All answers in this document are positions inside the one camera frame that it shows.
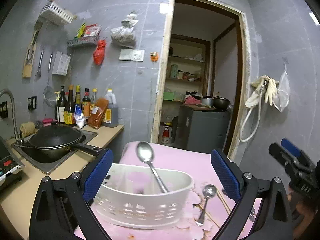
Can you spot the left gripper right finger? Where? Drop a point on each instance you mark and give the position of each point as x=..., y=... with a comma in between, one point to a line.
x=273, y=220

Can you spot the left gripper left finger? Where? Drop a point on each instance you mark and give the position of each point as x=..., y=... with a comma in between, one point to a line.
x=62, y=205

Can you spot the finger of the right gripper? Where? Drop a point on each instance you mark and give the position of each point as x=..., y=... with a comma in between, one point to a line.
x=281, y=155
x=290, y=147

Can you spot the wooden chopstick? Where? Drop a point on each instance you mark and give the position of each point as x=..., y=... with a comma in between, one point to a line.
x=221, y=198
x=207, y=214

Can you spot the small steel spoon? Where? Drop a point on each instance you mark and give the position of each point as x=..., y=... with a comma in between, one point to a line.
x=209, y=191

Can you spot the large steel spoon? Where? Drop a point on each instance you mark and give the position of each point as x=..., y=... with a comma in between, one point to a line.
x=146, y=155

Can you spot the right hand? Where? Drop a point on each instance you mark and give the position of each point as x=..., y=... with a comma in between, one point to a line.
x=308, y=228

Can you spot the hanging mesh bag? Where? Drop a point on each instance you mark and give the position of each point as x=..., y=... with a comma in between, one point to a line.
x=282, y=97

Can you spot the steel sink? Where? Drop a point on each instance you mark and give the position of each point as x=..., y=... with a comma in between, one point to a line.
x=41, y=161

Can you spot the white rubber gloves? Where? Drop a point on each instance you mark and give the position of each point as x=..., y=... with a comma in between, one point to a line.
x=265, y=87

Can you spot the black wok with lid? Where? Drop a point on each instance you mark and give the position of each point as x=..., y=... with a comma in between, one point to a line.
x=56, y=140

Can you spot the white plastic utensil basket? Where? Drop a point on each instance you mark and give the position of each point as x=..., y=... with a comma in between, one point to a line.
x=130, y=196

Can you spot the grey cabinet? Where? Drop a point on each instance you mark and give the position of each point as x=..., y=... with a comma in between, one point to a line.
x=201, y=131

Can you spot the white salt bag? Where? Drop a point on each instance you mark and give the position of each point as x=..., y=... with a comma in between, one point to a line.
x=80, y=119

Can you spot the large dark oil jug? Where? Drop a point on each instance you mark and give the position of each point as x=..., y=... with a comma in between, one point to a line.
x=111, y=115

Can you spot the orange spice bag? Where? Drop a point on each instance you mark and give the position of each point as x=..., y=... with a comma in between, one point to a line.
x=97, y=113

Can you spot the dark soy sauce bottle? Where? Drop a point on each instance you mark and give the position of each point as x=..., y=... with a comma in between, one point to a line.
x=60, y=106

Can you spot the hanging mesh strainer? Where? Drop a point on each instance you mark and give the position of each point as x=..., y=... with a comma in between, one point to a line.
x=48, y=93

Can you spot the white hanging box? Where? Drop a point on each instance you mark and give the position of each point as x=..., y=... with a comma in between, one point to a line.
x=61, y=64

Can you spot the wooden cutting board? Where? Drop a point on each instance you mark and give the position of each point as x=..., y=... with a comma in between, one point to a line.
x=29, y=56

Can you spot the red hanging bag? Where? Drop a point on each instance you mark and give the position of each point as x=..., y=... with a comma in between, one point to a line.
x=99, y=53

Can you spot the hanging bag of dried goods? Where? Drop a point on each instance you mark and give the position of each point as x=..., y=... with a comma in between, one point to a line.
x=125, y=35

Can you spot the white wall switch panel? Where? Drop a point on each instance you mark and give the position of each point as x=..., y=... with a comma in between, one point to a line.
x=131, y=55

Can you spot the grey wall shelf rack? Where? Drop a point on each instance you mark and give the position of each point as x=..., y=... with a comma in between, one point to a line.
x=83, y=41

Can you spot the white wall basket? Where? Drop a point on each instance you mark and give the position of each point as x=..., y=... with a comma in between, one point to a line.
x=56, y=14

